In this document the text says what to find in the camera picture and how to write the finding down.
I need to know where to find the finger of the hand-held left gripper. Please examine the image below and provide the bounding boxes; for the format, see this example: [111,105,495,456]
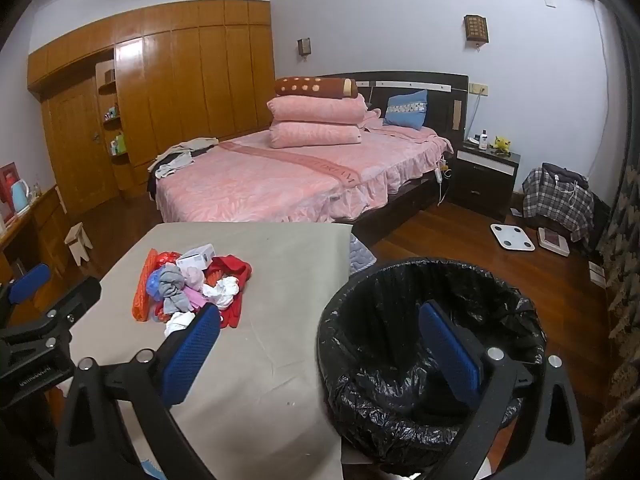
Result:
[0,263,53,318]
[0,276,103,356]

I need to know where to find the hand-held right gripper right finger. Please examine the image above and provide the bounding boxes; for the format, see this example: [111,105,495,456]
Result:
[417,301,588,480]

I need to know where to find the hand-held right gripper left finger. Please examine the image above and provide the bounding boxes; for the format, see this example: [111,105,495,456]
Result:
[52,304,222,480]

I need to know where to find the grey sock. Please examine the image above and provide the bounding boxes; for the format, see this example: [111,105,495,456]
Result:
[159,265,194,313]

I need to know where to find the bin with black liner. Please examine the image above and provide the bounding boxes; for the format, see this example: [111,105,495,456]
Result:
[316,257,547,468]

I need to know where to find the white crumpled cloth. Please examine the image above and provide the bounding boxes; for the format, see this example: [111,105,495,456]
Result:
[164,311,198,338]

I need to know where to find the wooden desk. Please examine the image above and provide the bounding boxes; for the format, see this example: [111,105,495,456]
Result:
[0,185,68,286]

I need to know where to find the white wooden stool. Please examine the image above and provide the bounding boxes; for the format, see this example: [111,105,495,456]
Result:
[65,221,94,264]

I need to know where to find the white crumpled tissue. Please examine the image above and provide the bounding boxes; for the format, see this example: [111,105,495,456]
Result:
[202,276,241,308]

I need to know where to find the blue electric kettle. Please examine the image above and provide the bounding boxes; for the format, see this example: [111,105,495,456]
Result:
[10,180,32,214]

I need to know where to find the red cloth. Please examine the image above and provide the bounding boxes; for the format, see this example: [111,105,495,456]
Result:
[209,255,253,331]

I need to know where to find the red box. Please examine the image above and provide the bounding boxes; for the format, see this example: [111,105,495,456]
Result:
[0,162,21,222]

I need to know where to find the white cardboard box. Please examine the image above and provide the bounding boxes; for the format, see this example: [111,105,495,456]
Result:
[176,243,217,271]

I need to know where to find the white bathroom scale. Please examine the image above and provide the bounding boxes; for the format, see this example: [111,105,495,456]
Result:
[490,223,536,252]

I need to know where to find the grey quilted cloth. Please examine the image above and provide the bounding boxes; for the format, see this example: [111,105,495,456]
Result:
[347,232,378,276]

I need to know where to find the pink bathroom scale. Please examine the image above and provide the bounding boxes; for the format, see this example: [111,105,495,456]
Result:
[537,226,571,258]

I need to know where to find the pile of clothes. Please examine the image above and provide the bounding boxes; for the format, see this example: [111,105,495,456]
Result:
[146,136,221,196]

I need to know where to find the dark nightstand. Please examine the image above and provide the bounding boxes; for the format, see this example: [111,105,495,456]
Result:
[451,137,522,214]

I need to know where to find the plaid shirt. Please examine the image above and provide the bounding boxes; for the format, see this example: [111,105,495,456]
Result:
[522,165,596,247]

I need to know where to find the patterned curtain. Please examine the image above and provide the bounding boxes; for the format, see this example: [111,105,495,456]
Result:
[582,150,640,480]

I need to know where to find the bed with pink cover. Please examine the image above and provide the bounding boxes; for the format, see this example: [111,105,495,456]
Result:
[152,122,456,226]

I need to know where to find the dark hoodie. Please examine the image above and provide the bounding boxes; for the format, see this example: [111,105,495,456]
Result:
[542,162,591,188]

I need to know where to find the blue cushion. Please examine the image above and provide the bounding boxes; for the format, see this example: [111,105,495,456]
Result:
[383,90,429,128]

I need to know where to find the dark wooden headboard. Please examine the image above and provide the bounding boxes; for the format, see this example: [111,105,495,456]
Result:
[357,71,470,137]

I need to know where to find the wooden wardrobe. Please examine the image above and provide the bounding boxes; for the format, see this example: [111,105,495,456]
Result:
[27,0,276,206]

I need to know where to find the pink folded quilt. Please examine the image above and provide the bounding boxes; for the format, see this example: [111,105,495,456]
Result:
[269,121,363,149]

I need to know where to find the stacked pink pillows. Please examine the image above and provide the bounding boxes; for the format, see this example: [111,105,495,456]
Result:
[266,94,368,126]

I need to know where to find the brown dotted bolster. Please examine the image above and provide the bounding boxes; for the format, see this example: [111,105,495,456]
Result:
[274,76,360,99]

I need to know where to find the white corded controller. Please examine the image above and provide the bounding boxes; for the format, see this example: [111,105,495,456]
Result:
[434,157,452,207]

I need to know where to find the large wall lamp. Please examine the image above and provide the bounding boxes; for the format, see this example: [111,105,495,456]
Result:
[463,14,489,46]

